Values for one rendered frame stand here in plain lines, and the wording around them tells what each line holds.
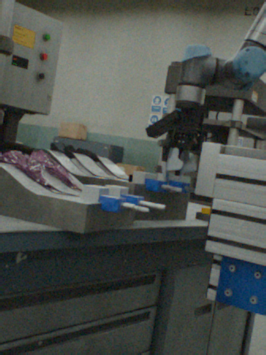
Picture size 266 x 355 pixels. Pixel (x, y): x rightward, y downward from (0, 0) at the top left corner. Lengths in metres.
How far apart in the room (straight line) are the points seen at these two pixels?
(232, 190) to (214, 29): 7.55
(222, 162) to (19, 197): 0.38
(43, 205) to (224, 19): 7.54
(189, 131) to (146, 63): 7.42
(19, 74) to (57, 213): 1.16
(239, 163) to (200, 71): 0.52
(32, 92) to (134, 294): 1.08
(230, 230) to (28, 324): 0.44
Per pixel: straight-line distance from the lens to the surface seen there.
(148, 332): 1.35
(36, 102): 2.06
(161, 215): 1.27
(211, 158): 0.83
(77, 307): 1.09
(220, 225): 0.82
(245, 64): 1.17
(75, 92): 9.29
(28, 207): 0.93
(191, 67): 1.29
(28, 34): 2.03
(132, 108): 8.59
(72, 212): 0.89
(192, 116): 1.28
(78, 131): 8.55
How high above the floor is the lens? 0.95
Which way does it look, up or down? 3 degrees down
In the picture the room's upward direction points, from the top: 9 degrees clockwise
